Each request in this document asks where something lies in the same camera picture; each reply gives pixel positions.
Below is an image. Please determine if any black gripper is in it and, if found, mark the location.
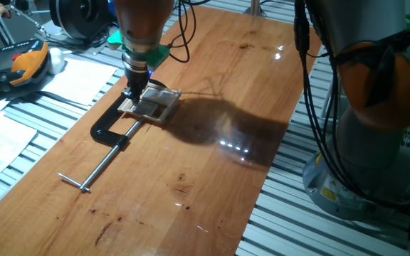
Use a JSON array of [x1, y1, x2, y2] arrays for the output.
[[121, 60, 153, 105]]

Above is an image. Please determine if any person's bare hand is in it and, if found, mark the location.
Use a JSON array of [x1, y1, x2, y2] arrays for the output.
[[0, 1, 12, 19]]

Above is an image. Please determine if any black metal C-clamp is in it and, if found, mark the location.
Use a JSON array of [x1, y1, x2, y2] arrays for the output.
[[56, 78, 169, 193]]

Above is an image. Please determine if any white paper sheet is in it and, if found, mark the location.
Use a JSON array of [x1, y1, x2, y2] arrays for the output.
[[40, 58, 119, 107], [0, 108, 38, 196]]

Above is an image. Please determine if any white computer mouse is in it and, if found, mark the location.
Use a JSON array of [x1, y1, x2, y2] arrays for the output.
[[47, 47, 66, 75]]

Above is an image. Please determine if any black filament spool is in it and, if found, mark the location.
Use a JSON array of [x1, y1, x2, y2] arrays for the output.
[[49, 0, 117, 41]]

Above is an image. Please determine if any glossy wooden board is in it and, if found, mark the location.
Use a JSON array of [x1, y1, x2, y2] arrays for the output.
[[0, 5, 322, 256]]

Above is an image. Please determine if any orange and black teach pendant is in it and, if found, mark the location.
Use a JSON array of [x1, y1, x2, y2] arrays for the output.
[[0, 38, 50, 95]]

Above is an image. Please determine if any miniature wooden window frame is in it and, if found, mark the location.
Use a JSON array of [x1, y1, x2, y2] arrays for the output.
[[117, 82, 183, 124]]

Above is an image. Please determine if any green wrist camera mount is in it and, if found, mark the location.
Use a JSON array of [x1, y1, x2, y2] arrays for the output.
[[107, 30, 171, 71]]

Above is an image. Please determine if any wooden frame post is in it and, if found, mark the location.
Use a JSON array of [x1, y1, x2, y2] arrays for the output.
[[243, 0, 267, 18]]

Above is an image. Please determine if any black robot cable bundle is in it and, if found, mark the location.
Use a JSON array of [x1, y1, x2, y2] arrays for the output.
[[167, 0, 410, 210]]

